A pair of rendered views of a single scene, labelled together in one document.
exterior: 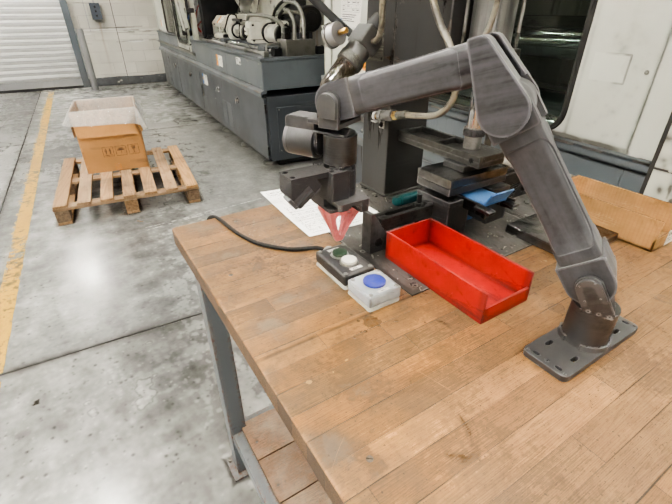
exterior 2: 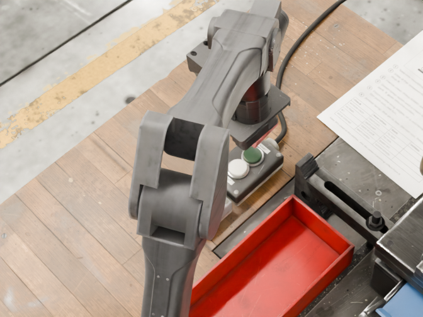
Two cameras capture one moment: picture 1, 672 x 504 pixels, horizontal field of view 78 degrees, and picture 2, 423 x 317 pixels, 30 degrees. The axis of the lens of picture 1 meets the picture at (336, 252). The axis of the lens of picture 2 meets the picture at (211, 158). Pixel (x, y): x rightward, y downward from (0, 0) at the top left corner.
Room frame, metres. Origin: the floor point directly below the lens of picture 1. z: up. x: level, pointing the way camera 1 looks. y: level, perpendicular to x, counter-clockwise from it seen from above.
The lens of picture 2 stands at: (0.57, -0.64, 1.98)
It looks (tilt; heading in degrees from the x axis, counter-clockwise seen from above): 58 degrees down; 85
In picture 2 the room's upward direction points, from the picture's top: 8 degrees counter-clockwise
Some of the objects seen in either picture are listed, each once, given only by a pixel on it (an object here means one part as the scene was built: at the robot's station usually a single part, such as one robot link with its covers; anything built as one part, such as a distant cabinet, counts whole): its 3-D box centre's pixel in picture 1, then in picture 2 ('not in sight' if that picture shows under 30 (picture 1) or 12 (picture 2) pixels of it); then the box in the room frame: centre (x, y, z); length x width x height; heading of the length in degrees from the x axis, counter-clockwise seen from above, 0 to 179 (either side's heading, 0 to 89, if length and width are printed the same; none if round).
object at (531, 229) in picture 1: (560, 232); not in sight; (0.82, -0.50, 0.91); 0.17 x 0.16 x 0.02; 122
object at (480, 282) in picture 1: (452, 264); (262, 284); (0.65, -0.22, 0.93); 0.25 x 0.12 x 0.06; 32
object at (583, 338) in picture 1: (589, 321); not in sight; (0.48, -0.38, 0.94); 0.20 x 0.07 x 0.08; 122
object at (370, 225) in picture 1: (378, 228); (317, 186); (0.77, -0.09, 0.95); 0.06 x 0.03 x 0.09; 122
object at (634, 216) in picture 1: (611, 210); not in sight; (0.89, -0.65, 0.93); 0.25 x 0.13 x 0.08; 32
